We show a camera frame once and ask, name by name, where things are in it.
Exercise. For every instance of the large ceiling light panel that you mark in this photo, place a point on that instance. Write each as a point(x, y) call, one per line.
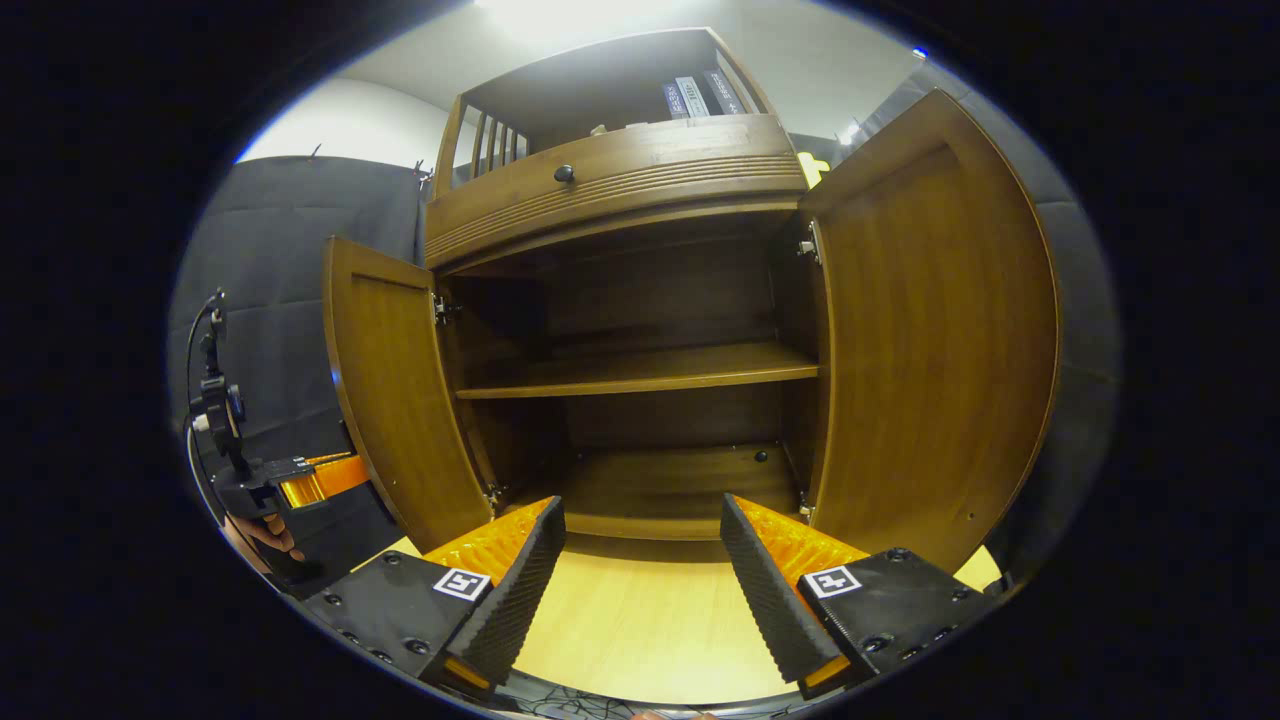
point(580, 15)

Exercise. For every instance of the brown wooden shoe cabinet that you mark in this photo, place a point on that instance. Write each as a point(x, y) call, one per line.
point(640, 170)

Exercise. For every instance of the wooden inner cabinet shelf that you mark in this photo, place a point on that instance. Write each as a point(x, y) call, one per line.
point(650, 368)

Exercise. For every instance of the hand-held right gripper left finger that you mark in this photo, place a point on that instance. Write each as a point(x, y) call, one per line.
point(520, 600)

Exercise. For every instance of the wooden cabinet door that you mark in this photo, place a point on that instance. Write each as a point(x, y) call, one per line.
point(400, 400)
point(930, 330)

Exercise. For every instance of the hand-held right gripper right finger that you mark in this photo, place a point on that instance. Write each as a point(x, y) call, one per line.
point(765, 600)

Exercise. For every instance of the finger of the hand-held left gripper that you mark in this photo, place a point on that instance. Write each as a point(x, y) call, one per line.
point(320, 480)

